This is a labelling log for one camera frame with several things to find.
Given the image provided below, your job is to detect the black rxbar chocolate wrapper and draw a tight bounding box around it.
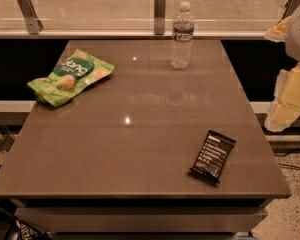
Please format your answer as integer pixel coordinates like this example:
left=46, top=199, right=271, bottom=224
left=190, top=130, right=236, bottom=183

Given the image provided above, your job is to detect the dark snack bag under table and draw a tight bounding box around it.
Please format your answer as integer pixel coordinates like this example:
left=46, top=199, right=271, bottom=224
left=3, top=219, right=53, bottom=240

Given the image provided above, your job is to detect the clear plastic water bottle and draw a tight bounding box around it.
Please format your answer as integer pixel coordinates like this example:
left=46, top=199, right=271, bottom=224
left=171, top=2, right=194, bottom=69

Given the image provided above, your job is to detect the metal railing bracket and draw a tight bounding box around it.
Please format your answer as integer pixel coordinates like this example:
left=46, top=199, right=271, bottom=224
left=282, top=0, right=300, bottom=18
left=17, top=0, right=43, bottom=35
left=154, top=0, right=166, bottom=35

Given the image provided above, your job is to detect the black floor cable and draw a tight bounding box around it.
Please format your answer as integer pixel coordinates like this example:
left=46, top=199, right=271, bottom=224
left=273, top=147, right=300, bottom=172

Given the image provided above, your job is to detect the middle metal railing bracket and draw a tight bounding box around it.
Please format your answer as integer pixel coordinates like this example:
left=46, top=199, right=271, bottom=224
left=154, top=0, right=166, bottom=35

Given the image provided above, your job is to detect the green rice chip bag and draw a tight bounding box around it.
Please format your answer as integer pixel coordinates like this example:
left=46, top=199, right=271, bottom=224
left=27, top=49, right=114, bottom=107

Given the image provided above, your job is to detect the left metal railing bracket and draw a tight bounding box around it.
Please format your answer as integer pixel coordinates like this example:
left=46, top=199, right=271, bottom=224
left=17, top=0, right=43, bottom=35

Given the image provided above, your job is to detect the right metal railing bracket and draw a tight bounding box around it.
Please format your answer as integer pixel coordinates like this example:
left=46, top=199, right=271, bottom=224
left=282, top=0, right=300, bottom=18

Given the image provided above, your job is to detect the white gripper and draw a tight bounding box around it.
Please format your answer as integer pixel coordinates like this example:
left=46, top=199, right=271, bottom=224
left=264, top=5, right=300, bottom=132

